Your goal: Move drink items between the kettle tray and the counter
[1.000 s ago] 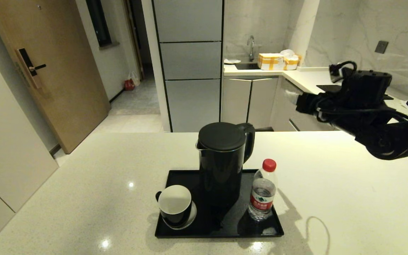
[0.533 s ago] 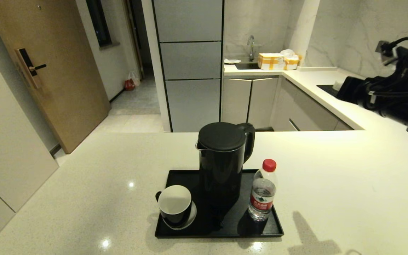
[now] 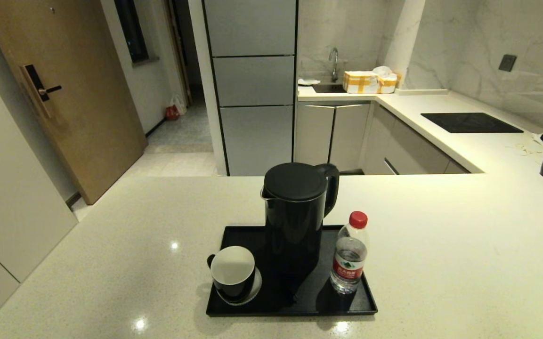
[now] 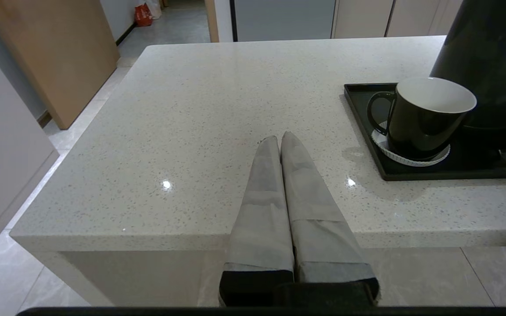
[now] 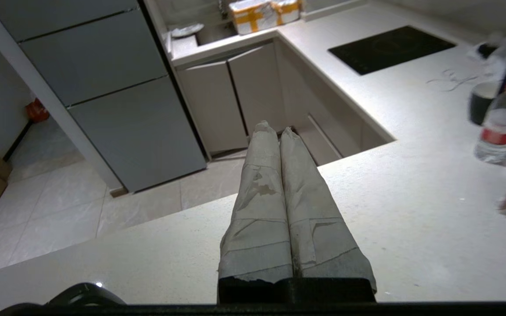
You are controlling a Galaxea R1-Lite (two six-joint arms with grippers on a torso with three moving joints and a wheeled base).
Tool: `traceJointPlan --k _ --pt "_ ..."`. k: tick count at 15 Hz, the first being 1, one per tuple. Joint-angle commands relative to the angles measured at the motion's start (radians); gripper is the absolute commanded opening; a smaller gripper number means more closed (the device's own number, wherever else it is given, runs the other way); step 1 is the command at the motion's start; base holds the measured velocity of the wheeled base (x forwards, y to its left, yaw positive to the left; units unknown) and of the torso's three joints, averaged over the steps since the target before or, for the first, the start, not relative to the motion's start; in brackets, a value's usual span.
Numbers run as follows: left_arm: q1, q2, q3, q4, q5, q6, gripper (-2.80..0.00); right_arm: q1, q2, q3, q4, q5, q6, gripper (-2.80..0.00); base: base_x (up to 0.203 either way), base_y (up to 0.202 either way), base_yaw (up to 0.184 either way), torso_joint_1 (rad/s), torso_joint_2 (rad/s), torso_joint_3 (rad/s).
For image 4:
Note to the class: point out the grey sink base cabinet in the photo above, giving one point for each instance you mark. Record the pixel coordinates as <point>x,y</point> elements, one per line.
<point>385,17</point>

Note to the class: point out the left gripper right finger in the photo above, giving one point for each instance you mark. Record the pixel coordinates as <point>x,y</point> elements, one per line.
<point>323,237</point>

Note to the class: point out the black rectangular tray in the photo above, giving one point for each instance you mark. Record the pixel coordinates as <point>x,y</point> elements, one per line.
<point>367,101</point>

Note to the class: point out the black round kettle base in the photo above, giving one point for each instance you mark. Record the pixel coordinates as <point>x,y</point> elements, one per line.
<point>494,131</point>

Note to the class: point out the tall grey cabinet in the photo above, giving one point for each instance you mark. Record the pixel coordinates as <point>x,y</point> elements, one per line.
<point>284,19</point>

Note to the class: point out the white side cabinet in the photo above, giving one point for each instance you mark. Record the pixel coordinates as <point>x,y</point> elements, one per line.
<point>2,131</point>

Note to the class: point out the red bag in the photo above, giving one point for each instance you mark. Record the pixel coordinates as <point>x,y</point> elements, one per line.
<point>142,14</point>

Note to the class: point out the white shopping bag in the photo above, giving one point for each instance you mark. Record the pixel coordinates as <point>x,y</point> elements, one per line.
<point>155,8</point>

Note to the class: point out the round white coaster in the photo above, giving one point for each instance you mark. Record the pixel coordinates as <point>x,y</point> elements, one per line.
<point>382,145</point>

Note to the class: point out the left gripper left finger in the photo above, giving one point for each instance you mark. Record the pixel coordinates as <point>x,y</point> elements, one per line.
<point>261,219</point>

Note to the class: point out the black electric kettle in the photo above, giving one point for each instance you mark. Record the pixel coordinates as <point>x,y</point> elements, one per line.
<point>489,61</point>

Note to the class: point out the brown wooden door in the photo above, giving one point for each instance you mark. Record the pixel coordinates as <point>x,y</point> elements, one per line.
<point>59,48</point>

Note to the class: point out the grey counter drawer cabinet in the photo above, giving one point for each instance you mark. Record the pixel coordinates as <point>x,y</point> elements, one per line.
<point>449,15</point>

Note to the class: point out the black cup white inside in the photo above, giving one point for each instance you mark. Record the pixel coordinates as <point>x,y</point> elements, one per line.
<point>419,123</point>

